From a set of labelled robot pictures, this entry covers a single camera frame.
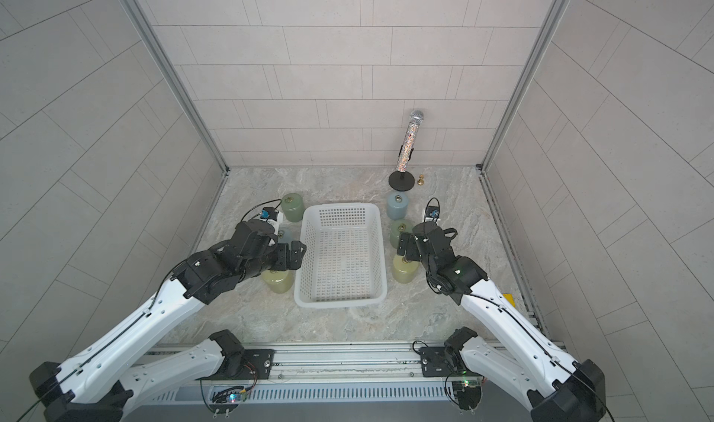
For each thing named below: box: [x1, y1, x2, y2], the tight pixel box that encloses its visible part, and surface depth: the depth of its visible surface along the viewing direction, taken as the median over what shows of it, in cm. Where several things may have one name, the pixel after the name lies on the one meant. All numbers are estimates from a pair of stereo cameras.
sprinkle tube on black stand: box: [388, 109, 424, 193], surface depth 99 cm
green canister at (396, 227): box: [388, 218, 414, 249], surface depth 91 cm
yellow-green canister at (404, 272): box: [392, 253, 421, 284], surface depth 84 cm
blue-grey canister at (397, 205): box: [386, 191, 410, 221], surface depth 100 cm
